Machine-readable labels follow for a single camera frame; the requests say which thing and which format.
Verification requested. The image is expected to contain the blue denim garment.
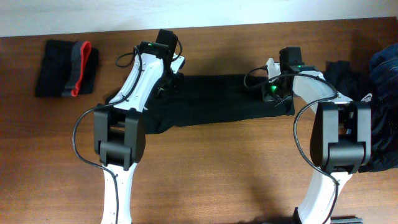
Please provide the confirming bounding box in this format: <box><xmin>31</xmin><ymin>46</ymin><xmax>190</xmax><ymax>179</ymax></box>
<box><xmin>369</xmin><ymin>43</ymin><xmax>397</xmax><ymax>98</ymax></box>

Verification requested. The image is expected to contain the black camera cable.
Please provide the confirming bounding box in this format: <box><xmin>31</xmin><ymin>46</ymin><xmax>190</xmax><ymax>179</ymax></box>
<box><xmin>243</xmin><ymin>65</ymin><xmax>340</xmax><ymax>224</ymax></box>
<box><xmin>71</xmin><ymin>37</ymin><xmax>183</xmax><ymax>224</ymax></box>

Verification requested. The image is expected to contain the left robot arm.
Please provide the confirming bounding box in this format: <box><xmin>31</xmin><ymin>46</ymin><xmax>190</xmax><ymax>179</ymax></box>
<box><xmin>94</xmin><ymin>29</ymin><xmax>185</xmax><ymax>223</ymax></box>

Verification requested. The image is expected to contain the black left camera cable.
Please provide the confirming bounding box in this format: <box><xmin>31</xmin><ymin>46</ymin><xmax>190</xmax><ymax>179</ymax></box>
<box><xmin>71</xmin><ymin>37</ymin><xmax>183</xmax><ymax>224</ymax></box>

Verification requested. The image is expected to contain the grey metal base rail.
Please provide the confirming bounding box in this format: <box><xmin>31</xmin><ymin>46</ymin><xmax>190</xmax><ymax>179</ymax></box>
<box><xmin>330</xmin><ymin>217</ymin><xmax>364</xmax><ymax>224</ymax></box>

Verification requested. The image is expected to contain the black t-shirt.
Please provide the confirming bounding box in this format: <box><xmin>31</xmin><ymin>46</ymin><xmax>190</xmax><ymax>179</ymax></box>
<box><xmin>141</xmin><ymin>73</ymin><xmax>295</xmax><ymax>134</ymax></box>

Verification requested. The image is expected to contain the black clothes pile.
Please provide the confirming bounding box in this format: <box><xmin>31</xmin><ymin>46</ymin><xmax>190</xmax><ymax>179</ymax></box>
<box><xmin>324</xmin><ymin>61</ymin><xmax>397</xmax><ymax>173</ymax></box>

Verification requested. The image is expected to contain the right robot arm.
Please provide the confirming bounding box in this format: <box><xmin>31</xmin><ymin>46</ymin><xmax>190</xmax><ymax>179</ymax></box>
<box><xmin>266</xmin><ymin>47</ymin><xmax>371</xmax><ymax>224</ymax></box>

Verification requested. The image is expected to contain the folded black garment red band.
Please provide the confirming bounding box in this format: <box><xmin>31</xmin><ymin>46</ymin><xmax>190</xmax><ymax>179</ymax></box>
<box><xmin>35</xmin><ymin>39</ymin><xmax>100</xmax><ymax>97</ymax></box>

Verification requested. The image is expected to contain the black right camera cable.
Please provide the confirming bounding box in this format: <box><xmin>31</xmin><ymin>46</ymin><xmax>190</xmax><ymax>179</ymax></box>
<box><xmin>243</xmin><ymin>65</ymin><xmax>340</xmax><ymax>224</ymax></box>

